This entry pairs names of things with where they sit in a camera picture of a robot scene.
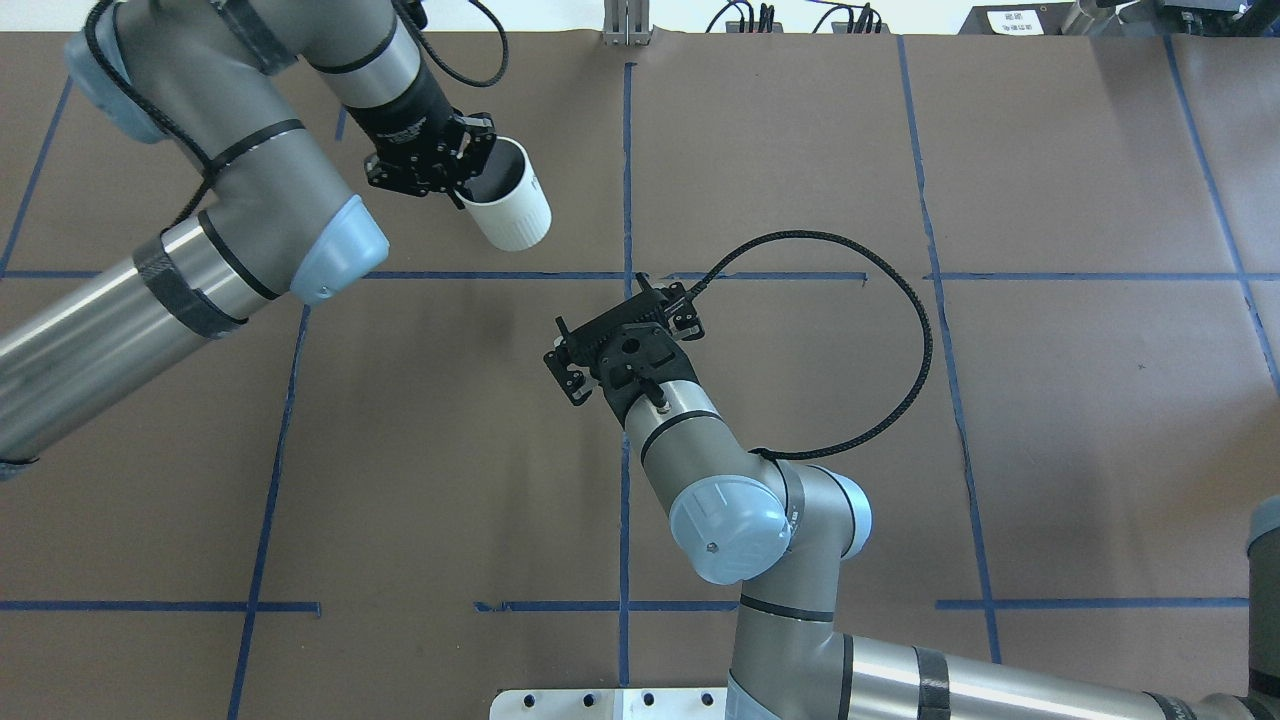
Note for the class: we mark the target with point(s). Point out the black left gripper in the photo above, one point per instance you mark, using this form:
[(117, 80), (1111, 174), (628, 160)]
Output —
[(402, 120)]

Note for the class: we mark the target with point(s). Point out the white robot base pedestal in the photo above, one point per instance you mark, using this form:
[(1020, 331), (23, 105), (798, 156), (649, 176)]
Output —
[(610, 703)]

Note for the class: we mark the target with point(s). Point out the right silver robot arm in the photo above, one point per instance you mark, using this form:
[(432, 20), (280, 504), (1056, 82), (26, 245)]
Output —
[(1081, 467)]

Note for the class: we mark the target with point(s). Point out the white label card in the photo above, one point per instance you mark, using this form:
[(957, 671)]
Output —
[(1015, 20)]

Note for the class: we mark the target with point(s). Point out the aluminium frame post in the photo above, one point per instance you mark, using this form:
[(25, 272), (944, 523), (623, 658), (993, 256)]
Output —
[(627, 23)]

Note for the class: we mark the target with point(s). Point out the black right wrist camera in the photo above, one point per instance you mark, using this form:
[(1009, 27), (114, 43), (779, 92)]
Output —
[(635, 361)]

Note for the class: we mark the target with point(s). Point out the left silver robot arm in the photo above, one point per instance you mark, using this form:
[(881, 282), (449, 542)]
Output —
[(270, 215)]

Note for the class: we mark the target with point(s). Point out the white mug with handle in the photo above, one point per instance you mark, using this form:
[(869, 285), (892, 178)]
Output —
[(506, 201)]

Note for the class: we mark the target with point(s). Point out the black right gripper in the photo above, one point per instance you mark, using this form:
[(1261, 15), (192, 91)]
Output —
[(567, 374)]

